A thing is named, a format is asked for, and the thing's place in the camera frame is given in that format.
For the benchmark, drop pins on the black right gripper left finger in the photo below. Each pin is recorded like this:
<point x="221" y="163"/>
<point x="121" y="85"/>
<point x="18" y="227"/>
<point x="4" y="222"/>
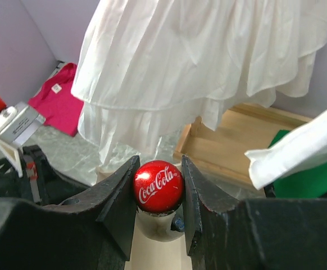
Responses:
<point x="91" y="230"/>

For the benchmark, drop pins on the white ruffled dress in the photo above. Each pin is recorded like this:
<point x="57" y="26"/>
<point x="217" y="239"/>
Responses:
<point x="148" y="68"/>

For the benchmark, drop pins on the white shirt on hanger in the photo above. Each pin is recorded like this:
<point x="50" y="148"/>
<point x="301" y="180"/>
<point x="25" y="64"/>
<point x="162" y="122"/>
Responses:
<point x="303" y="148"/>

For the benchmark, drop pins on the large cola bottle red cap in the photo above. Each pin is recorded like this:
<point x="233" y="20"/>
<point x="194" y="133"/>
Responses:
<point x="158" y="188"/>

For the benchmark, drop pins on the wooden clothes rack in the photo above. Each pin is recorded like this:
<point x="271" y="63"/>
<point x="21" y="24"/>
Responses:
<point x="244" y="127"/>

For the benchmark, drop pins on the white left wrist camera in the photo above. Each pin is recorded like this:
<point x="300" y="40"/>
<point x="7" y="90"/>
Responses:
<point x="17" y="124"/>

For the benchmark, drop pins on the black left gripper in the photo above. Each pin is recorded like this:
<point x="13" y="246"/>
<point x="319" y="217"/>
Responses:
<point x="40" y="182"/>

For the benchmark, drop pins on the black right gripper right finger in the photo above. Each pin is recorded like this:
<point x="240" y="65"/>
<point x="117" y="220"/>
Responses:
<point x="222" y="232"/>

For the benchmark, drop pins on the folded pink shirt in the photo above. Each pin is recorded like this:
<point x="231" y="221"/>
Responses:
<point x="56" y="104"/>

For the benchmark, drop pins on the green garment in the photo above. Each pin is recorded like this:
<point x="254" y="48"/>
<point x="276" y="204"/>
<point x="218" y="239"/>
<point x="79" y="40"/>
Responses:
<point x="306" y="184"/>

